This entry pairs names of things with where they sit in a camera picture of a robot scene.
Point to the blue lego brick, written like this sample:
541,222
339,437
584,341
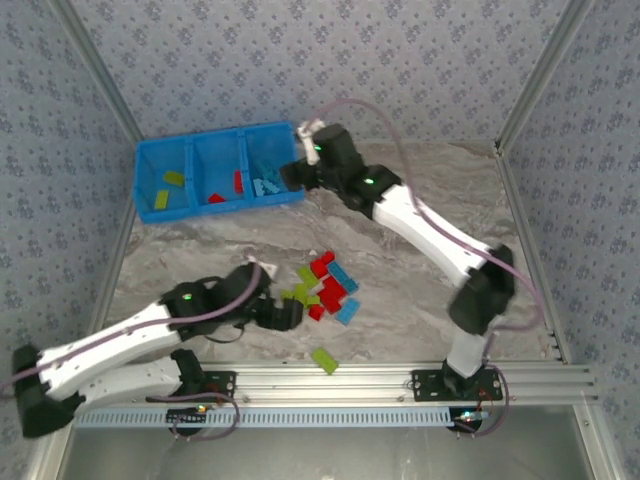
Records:
339,271
267,172
348,311
265,188
351,285

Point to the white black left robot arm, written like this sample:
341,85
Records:
110,345

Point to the small green lego brick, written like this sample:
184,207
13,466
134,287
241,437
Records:
312,300

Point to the small red lego brick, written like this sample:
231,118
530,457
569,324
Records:
316,312

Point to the large red lego brick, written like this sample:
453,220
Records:
331,296

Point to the blue three-compartment plastic bin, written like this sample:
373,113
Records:
215,150

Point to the grey metal sheet panel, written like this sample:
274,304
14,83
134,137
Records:
325,455

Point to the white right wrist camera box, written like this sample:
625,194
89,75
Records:
307,137

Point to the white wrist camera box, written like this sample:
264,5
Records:
262,266
307,137

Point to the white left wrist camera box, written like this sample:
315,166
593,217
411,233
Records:
262,266

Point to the aluminium side frame rail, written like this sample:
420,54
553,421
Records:
532,250
115,260

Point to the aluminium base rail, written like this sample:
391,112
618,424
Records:
325,382

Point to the aluminium frame post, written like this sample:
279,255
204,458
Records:
95,75
545,70

